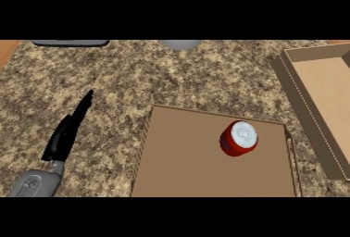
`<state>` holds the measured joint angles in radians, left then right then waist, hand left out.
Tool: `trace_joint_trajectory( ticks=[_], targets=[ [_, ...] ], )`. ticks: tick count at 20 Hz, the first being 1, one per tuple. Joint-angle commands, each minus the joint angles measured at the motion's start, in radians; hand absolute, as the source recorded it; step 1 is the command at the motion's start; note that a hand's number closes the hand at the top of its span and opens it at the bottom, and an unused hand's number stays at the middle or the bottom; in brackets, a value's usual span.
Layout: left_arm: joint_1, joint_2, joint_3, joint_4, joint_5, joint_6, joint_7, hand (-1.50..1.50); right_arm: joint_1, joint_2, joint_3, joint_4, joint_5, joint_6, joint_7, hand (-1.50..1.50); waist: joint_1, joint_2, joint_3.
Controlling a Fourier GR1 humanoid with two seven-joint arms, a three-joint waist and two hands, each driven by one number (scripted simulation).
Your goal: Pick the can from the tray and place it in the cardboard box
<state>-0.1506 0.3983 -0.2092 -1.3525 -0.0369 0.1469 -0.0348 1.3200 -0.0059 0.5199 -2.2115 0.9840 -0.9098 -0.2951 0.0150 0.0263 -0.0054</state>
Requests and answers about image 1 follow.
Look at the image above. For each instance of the dark grey flat appliance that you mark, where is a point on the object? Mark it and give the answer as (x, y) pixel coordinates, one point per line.
(70, 42)

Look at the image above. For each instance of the pale grey round object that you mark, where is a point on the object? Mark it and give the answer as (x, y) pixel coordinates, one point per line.
(180, 44)

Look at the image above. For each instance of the red can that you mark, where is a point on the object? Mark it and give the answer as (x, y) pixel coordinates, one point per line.
(240, 139)

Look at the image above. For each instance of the brown tray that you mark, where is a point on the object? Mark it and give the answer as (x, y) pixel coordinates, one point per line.
(214, 163)

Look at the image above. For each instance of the cardboard box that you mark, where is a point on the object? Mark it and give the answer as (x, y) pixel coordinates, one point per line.
(319, 105)

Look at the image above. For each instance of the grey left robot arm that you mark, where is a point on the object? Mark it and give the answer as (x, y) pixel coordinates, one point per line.
(36, 182)

